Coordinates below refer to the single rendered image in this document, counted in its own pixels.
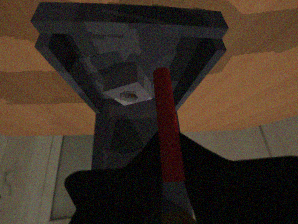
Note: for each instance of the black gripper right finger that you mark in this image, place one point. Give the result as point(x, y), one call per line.
point(209, 177)

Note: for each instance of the dark red peg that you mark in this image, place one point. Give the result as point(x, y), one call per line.
point(169, 140)

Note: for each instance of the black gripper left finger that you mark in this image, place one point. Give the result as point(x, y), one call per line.
point(140, 182)

